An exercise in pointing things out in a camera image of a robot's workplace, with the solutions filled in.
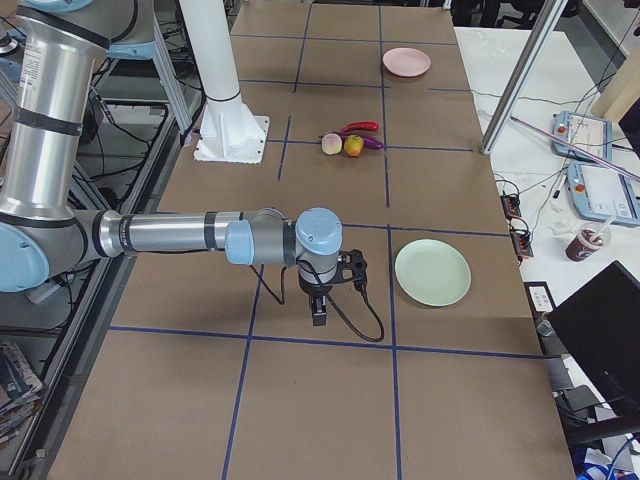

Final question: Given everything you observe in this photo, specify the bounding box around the upper teach pendant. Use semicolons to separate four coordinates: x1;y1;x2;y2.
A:
552;111;613;161

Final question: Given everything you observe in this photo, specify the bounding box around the red yellow pomegranate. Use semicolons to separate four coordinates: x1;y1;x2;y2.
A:
343;135;365;158

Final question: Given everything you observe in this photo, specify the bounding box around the red chili pepper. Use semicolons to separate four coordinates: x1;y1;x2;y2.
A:
338;121;380;134

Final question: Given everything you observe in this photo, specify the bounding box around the aluminium frame post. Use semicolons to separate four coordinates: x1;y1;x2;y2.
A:
480;0;568;155

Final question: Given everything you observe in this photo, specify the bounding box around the upper orange circuit board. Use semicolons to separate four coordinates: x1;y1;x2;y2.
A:
500;193;521;219

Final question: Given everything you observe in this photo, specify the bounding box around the lower teach pendant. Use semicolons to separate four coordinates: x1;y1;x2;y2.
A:
566;161;639;227

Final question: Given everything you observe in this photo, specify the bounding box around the brown paper table cover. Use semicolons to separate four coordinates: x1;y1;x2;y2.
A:
47;0;577;480

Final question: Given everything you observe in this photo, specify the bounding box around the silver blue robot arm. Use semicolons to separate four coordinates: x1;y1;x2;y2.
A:
1;1;346;326

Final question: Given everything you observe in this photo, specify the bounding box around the white pedestal column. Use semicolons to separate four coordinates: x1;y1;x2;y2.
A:
180;0;270;164

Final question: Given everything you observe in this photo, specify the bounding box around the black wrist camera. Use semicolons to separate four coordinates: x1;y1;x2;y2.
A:
334;249;368;293

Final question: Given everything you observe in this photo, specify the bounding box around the pink green peach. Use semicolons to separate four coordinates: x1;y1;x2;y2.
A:
321;132;343;155

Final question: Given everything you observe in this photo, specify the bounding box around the teach pendant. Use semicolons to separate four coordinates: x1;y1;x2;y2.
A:
566;161;639;227
552;111;613;161

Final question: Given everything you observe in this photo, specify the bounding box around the orange circuit board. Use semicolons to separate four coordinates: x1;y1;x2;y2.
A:
510;229;534;262
500;193;521;219

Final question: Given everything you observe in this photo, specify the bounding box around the drink cup with straw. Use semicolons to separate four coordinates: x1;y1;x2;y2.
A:
565;222;611;262

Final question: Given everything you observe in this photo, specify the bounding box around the lower orange circuit board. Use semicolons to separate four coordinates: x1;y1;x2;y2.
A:
510;229;534;262

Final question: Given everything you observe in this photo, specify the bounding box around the pink plate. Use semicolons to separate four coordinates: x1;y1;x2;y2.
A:
382;47;432;78

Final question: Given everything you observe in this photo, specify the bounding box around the black laptop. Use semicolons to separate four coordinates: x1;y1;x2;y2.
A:
548;261;639;416

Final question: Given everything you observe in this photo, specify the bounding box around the purple eggplant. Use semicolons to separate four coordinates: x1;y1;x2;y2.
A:
339;133;384;150

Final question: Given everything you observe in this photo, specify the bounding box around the white label card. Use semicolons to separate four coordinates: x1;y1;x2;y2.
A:
527;284;554;313

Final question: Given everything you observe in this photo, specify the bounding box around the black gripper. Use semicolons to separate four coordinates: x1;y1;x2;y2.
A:
298;274;331;326

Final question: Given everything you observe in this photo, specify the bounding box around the green plate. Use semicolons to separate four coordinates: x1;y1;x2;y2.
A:
394;239;471;307

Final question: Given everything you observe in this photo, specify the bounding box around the stack of magazines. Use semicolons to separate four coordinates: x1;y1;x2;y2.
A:
1;338;44;448

